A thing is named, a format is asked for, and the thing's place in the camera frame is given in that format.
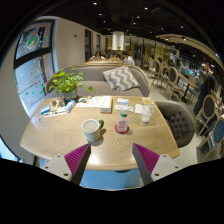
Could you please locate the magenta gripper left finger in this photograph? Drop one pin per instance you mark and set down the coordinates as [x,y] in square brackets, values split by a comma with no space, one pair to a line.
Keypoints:
[77,160]

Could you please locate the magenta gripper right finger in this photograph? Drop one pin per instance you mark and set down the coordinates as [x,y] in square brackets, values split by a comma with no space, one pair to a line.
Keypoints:
[146,161]

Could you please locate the clear plastic water bottle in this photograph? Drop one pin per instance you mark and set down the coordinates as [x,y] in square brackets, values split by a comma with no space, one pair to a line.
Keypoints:
[122,122]

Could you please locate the white ceramic mug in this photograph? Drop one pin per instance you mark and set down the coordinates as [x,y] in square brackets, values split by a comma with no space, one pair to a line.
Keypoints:
[91,129]

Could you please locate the red round coaster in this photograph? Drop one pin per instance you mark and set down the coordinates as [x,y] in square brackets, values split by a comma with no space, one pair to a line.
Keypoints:
[121,131]

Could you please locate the dark tufted armchair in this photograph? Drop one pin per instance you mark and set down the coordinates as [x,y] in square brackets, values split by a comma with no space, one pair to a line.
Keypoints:
[178,121]

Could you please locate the blue white small box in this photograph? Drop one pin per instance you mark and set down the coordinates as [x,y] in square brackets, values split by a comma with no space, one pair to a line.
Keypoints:
[70,106]

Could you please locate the open white booklet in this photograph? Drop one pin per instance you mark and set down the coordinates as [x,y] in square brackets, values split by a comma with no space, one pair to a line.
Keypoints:
[90,101]

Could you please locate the blue card pack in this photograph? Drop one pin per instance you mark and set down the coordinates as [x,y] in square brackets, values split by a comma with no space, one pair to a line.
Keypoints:
[45,109]

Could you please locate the white tissue box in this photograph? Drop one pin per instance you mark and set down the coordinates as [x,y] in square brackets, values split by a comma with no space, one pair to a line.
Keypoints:
[107,105]

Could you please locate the green potted plant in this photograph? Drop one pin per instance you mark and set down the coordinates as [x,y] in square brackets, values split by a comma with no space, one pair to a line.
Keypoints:
[66,82]

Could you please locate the grey curved sofa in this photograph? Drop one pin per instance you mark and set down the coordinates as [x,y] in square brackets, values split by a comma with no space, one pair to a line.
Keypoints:
[96,79]

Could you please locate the grey chevron cushion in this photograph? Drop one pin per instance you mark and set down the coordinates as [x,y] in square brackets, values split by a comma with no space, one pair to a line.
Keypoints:
[121,79]

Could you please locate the wooden dining chair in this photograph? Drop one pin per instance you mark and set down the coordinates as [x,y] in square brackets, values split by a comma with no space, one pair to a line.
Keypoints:
[172,84]

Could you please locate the white column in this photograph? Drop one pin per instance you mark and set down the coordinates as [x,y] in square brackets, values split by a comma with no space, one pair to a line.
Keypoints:
[118,40]

